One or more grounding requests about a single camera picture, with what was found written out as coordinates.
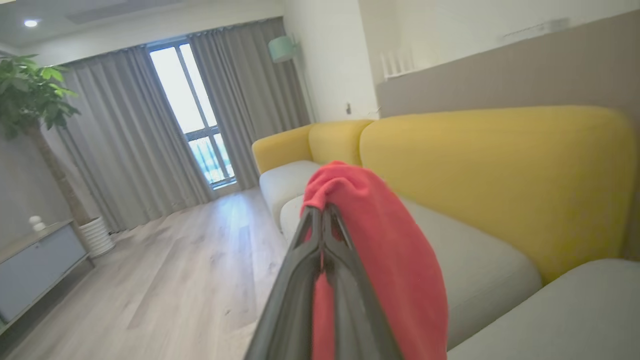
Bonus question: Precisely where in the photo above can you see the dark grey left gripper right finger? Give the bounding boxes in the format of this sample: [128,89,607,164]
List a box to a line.
[322,205,404,360]

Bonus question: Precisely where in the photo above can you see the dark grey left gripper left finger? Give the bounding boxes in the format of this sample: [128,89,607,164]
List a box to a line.
[244,206,324,360]

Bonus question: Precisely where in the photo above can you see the red basketball jersey white sleeves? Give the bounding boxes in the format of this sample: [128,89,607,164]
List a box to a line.
[300,160,450,360]

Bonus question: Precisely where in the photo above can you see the grey sofa seat cushion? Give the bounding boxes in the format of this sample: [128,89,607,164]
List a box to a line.
[279,194,543,351]
[258,160,323,228]

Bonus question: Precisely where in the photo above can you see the yellow sofa armrest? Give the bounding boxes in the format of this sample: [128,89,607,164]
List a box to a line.
[251,124,316,175]

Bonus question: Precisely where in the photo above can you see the narrow yellow sofa backrest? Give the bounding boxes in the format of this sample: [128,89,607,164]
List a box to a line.
[307,119,376,168]

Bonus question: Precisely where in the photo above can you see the wide yellow sofa backrest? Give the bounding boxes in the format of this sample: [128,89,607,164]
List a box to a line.
[359,105,639,286]

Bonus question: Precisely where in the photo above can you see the white ribbed plant pot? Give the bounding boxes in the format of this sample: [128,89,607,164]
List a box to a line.
[78,216,117,259]

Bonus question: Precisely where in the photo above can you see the glass balcony door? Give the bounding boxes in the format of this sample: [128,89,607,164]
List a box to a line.
[146,39,239,191]

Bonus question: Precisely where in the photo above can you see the grey curtain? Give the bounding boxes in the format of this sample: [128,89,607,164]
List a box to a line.
[189,16,312,192]
[42,45,215,234]

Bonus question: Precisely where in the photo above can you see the white router with antennas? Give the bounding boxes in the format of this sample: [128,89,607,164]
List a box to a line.
[377,47,418,81]

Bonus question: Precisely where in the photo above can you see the grey low cabinet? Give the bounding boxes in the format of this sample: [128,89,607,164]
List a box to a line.
[0,220,96,337]

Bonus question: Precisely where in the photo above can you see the floor lamp with teal shade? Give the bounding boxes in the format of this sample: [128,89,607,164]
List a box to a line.
[267,34,319,125]

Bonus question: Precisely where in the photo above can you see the green indoor tree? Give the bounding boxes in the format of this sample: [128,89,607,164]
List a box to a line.
[0,54,96,228]

